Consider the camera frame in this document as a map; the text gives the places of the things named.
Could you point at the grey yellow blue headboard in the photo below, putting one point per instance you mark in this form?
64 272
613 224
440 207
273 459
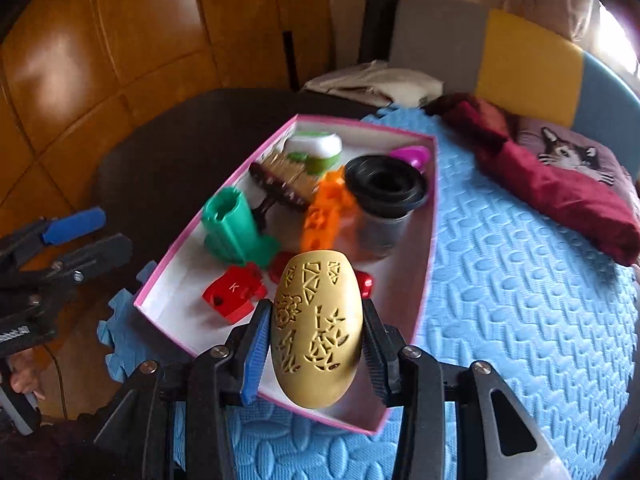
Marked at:
525 45

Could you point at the brown mushroom-shaped massager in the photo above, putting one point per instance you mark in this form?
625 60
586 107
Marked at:
280 187

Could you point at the purple cat pillow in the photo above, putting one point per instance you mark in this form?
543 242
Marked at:
570 152

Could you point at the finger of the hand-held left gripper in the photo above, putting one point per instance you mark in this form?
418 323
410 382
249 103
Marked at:
75 225
95 255

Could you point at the pink-rimmed white tray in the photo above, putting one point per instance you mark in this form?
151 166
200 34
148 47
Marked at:
175 285

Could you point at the orange yellow toothed comb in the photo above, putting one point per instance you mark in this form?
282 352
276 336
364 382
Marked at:
295 175

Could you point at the person's left hand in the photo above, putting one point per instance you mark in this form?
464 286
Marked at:
25 377

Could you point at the orange plastic toy block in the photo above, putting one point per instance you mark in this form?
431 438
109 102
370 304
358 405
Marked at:
325 210

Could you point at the red plastic toy block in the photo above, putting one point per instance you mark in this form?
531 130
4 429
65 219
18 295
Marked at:
232 295

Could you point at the beige canvas bag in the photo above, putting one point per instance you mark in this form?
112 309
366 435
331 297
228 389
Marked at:
380 82

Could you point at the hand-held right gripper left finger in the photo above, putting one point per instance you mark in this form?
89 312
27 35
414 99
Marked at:
255 360

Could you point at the dark red cloth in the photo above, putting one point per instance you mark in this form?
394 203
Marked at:
550 185

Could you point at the green plastic stand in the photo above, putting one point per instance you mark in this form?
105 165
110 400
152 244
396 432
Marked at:
230 225

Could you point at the blue foam puzzle mat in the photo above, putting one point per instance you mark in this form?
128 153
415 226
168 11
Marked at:
500 285

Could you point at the pink patterned curtain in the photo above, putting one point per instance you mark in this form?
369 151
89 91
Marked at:
560 0

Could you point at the wooden wardrobe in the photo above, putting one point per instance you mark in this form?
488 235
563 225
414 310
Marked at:
125 60

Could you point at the magenta plastic dish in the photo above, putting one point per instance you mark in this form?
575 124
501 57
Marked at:
412 154

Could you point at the bright window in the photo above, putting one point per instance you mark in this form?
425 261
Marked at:
617 30

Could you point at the white green plastic gadget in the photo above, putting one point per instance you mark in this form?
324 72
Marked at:
315 147

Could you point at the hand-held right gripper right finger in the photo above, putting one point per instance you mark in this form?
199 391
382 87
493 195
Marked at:
375 355

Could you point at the purple yellow egg-shaped toy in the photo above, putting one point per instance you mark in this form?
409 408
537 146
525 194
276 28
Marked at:
317 320

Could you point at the black rolled mat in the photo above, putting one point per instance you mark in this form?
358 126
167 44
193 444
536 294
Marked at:
380 15

